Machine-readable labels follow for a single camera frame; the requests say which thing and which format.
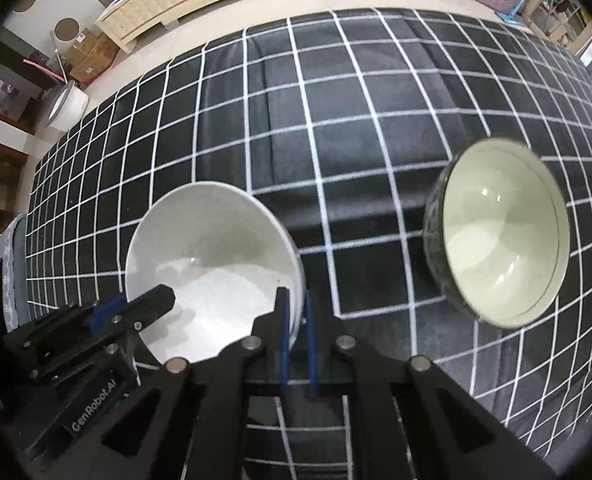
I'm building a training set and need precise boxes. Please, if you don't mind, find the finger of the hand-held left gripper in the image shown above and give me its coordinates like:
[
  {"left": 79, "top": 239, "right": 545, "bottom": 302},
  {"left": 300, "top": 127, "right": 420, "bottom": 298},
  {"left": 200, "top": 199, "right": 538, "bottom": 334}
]
[{"left": 90, "top": 283, "right": 177, "bottom": 341}]

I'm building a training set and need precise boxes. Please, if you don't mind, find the white mop bucket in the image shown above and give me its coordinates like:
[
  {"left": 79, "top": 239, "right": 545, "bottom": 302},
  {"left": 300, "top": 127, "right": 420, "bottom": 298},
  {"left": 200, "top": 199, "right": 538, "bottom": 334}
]
[{"left": 44, "top": 80, "right": 90, "bottom": 134}]

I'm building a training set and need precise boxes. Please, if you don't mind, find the white bowl with blue pattern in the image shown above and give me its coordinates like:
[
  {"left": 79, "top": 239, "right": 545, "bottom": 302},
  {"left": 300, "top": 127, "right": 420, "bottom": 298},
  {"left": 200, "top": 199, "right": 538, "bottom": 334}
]
[{"left": 125, "top": 181, "right": 301, "bottom": 365}]

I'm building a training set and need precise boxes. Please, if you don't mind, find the dark green patterned bowl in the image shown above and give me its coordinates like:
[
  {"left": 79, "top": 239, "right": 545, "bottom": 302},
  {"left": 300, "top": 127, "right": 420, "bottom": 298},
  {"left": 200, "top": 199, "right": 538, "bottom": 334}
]
[{"left": 422, "top": 136, "right": 571, "bottom": 330}]

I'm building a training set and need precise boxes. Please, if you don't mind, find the sofa with blue-grey cover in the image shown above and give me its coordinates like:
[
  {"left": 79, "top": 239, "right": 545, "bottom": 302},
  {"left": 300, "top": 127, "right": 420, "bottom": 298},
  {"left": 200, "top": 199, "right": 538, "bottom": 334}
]
[{"left": 0, "top": 211, "right": 30, "bottom": 332}]

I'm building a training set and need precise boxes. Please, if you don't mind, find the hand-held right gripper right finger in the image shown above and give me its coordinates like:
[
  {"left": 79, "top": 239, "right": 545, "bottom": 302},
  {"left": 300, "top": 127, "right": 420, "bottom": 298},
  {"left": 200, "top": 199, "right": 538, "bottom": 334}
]
[{"left": 305, "top": 292, "right": 561, "bottom": 480}]

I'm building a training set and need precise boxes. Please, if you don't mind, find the small cardboard box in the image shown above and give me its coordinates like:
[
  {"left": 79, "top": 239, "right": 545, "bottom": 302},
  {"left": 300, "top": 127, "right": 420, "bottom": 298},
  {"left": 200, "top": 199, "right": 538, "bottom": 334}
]
[{"left": 58, "top": 27, "right": 104, "bottom": 63}]

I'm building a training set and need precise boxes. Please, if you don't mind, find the black checked tablecloth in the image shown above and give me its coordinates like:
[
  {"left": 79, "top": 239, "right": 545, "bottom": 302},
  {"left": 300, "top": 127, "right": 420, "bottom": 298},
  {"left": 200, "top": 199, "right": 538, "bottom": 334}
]
[{"left": 24, "top": 7, "right": 592, "bottom": 480}]

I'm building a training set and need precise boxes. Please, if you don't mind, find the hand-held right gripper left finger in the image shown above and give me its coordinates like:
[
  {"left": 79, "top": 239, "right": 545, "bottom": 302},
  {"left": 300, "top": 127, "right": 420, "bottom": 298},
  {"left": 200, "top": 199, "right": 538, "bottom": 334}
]
[{"left": 50, "top": 286, "right": 293, "bottom": 480}]

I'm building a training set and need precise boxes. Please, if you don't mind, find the large cardboard box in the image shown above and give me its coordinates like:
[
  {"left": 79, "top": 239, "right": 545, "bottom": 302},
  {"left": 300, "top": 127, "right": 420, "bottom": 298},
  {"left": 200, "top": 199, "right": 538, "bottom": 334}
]
[{"left": 70, "top": 35, "right": 122, "bottom": 87}]

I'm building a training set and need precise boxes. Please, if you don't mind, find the mop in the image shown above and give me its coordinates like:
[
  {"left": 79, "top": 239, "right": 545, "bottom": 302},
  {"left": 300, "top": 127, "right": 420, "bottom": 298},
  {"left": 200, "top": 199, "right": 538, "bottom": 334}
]
[{"left": 48, "top": 29, "right": 74, "bottom": 86}]

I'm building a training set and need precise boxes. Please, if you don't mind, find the standing mirror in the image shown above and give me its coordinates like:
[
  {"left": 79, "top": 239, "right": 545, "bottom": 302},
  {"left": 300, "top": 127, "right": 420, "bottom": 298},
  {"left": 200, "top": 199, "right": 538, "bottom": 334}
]
[{"left": 520, "top": 0, "right": 584, "bottom": 46}]

